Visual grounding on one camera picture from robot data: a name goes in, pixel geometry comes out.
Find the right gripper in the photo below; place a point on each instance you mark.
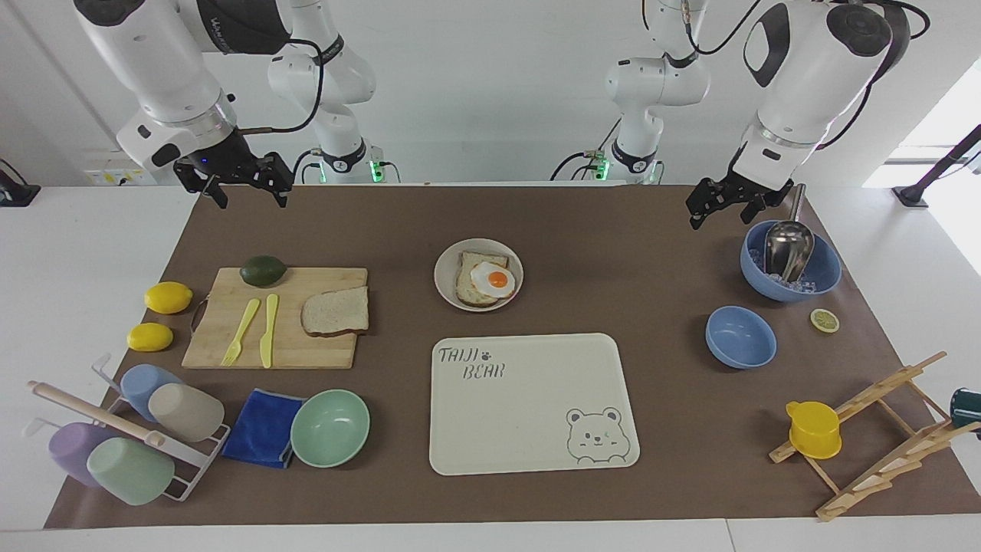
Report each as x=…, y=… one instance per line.
x=226, y=159

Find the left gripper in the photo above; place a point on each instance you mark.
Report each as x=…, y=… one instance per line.
x=759, y=193

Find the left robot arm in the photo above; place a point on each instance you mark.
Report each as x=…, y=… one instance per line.
x=805, y=77

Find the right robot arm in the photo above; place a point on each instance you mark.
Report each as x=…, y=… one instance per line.
x=161, y=61

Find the beige round plate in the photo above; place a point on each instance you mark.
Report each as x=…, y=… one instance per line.
x=452, y=295

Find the metal scoop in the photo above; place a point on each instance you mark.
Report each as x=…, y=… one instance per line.
x=788, y=249

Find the dark green avocado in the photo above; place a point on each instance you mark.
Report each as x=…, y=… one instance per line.
x=263, y=271

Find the clear ice cubes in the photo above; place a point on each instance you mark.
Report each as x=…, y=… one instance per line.
x=802, y=287

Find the large blue bowl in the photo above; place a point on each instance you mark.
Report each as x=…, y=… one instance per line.
x=828, y=268

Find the white power socket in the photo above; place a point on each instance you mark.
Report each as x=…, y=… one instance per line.
x=119, y=177

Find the small blue bowl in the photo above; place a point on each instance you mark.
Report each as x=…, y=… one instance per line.
x=739, y=337

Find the yellow lemon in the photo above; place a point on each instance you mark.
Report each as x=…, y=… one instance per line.
x=168, y=297
x=149, y=336

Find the yellow-green plastic fork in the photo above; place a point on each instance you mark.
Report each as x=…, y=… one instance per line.
x=242, y=328

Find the lemon slice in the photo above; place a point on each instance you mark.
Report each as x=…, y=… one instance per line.
x=825, y=320

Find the yellow-green plastic knife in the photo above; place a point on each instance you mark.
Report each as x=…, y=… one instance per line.
x=268, y=330

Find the brown-crust bread slice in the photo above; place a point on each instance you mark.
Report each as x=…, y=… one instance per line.
x=335, y=310

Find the wooden cutting board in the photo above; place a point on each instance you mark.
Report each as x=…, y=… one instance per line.
x=306, y=349

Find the black stand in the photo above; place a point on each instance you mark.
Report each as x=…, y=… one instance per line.
x=15, y=192
x=931, y=172

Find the light blue cup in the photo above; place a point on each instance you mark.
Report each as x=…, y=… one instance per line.
x=138, y=383

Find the beige cup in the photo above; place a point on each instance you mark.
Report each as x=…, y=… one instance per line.
x=188, y=412

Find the yellow cup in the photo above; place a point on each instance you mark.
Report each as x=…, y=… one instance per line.
x=814, y=429

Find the toasted bread slice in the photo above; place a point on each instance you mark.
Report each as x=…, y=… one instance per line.
x=469, y=290

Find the blue cloth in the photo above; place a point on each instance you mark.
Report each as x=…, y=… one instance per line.
x=263, y=429

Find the fried egg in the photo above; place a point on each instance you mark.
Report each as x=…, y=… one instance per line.
x=493, y=280

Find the mint green bowl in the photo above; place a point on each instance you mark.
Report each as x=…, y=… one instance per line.
x=329, y=429

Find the cream tray with bear print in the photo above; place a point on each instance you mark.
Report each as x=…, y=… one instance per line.
x=521, y=406

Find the wooden drying rack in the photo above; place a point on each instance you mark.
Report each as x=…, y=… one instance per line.
x=881, y=468

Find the dark green cup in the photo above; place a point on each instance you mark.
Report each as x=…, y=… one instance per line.
x=967, y=408

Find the mint green cup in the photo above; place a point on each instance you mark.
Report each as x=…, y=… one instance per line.
x=130, y=471

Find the purple cup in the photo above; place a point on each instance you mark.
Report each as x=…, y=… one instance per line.
x=69, y=452

